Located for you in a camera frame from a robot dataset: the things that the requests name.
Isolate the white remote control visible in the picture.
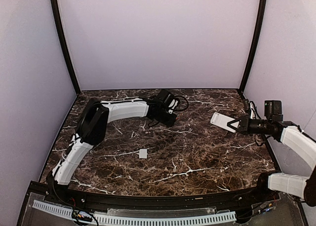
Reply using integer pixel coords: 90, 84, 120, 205
210, 113, 234, 132

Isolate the white battery cover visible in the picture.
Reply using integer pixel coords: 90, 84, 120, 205
139, 149, 148, 159

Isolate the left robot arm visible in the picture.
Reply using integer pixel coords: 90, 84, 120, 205
46, 89, 180, 192

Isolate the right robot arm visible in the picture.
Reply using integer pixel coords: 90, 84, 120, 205
222, 100, 316, 207

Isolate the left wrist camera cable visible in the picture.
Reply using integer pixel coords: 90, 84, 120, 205
172, 95, 190, 112

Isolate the white cable duct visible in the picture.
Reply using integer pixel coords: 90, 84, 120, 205
32, 200, 237, 226

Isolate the black front rail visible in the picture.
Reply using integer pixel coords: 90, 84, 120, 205
59, 188, 282, 212

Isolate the right black frame post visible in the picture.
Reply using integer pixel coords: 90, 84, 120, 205
239, 0, 267, 94

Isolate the black frame post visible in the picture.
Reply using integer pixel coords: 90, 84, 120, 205
50, 0, 81, 96
239, 0, 267, 94

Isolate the left black frame post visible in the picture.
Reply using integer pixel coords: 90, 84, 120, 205
50, 0, 81, 96

